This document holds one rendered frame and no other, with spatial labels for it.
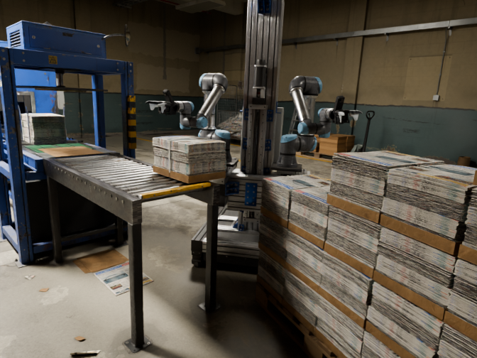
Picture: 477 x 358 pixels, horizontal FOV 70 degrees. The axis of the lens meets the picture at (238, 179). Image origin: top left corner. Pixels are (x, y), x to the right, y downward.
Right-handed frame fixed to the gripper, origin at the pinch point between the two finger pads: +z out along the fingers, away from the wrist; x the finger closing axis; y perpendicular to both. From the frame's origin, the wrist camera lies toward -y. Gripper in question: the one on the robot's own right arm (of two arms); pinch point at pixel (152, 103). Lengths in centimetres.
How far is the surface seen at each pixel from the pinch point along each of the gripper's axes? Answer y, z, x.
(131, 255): 65, 51, -52
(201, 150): 19, 1, -46
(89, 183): 45, 43, -3
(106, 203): 49, 47, -25
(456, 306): 31, 29, -181
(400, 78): -63, -701, 7
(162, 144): 21.4, 6.8, -19.5
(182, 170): 31, 9, -40
